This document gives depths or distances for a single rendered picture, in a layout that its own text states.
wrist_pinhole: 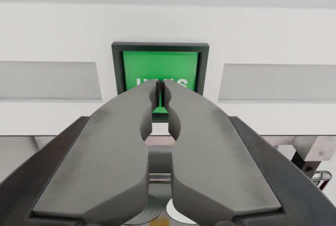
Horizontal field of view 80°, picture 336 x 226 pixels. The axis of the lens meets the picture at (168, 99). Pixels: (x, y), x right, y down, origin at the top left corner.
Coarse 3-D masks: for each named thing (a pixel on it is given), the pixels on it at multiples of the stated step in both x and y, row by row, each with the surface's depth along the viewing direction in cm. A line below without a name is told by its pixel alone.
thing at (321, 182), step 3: (330, 174) 29; (330, 177) 29; (321, 180) 29; (324, 180) 29; (327, 180) 29; (318, 183) 30; (321, 183) 30; (324, 183) 29; (327, 183) 29; (318, 186) 30; (321, 186) 30; (324, 186) 30; (321, 189) 30
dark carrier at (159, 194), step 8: (152, 184) 29; (160, 184) 29; (168, 184) 29; (152, 192) 30; (160, 192) 30; (168, 192) 30; (152, 200) 31; (160, 200) 31; (168, 200) 31; (144, 208) 32; (152, 208) 32; (160, 208) 32; (136, 216) 33; (144, 216) 33; (152, 216) 33; (160, 216) 33; (168, 216) 33; (128, 224) 35; (136, 224) 35; (144, 224) 35; (152, 224) 35; (160, 224) 35; (168, 224) 35; (176, 224) 35; (184, 224) 35; (192, 224) 35
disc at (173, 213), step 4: (168, 204) 32; (172, 204) 32; (168, 208) 32; (172, 208) 32; (168, 212) 33; (172, 212) 33; (176, 212) 33; (172, 216) 34; (176, 216) 34; (180, 216) 34; (184, 216) 34; (180, 220) 34; (184, 220) 34; (188, 220) 34
